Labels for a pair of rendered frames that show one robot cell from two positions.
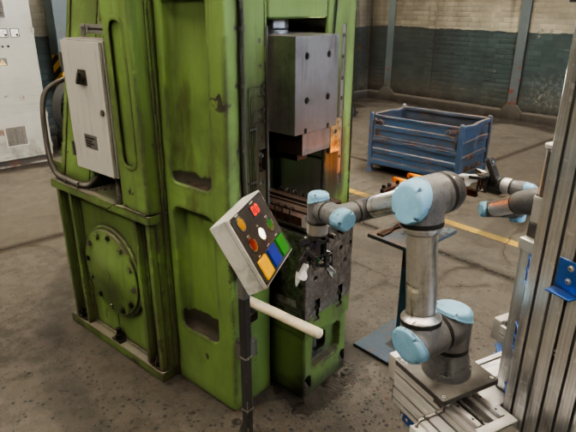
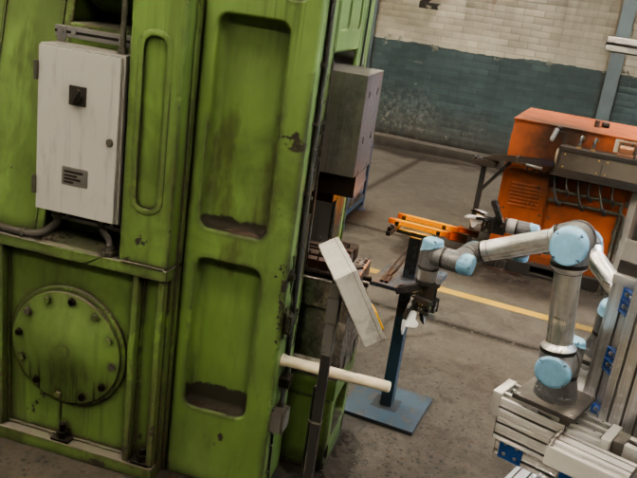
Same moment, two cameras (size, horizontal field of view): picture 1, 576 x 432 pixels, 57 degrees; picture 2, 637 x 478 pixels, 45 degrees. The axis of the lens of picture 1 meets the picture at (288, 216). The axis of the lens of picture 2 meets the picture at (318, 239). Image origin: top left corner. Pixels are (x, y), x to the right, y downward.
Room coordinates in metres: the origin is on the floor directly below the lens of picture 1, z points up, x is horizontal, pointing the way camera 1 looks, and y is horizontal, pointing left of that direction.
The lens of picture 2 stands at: (-0.39, 1.42, 2.07)
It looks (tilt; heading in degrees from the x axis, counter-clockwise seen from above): 18 degrees down; 333
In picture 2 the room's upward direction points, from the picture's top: 8 degrees clockwise
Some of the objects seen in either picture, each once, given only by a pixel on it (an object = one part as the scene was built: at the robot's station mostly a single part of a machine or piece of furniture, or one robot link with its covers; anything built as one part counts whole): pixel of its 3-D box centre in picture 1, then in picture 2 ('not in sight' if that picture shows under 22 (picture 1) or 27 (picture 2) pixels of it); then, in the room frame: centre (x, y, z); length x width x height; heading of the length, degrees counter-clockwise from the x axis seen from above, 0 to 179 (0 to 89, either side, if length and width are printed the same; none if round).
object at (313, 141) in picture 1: (280, 134); (311, 173); (2.45, 0.03, 1.32); 0.42 x 0.20 x 0.10; 50
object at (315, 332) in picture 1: (280, 315); (336, 373); (1.99, 0.03, 0.62); 0.44 x 0.05 x 0.05; 50
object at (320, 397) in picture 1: (317, 385); (327, 456); (2.28, -0.16, 0.01); 0.58 x 0.39 x 0.01; 140
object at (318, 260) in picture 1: (318, 249); (424, 296); (1.70, -0.11, 1.07); 0.09 x 0.08 x 0.12; 27
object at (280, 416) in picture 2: (246, 347); (279, 418); (2.12, 0.20, 0.36); 0.09 x 0.07 x 0.12; 140
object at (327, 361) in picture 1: (286, 326); (282, 394); (2.50, 0.01, 0.23); 0.55 x 0.37 x 0.47; 50
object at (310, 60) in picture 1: (286, 79); (321, 112); (2.48, 0.01, 1.56); 0.42 x 0.39 x 0.40; 50
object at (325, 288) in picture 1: (286, 250); (295, 304); (2.50, 0.01, 0.69); 0.56 x 0.38 x 0.45; 50
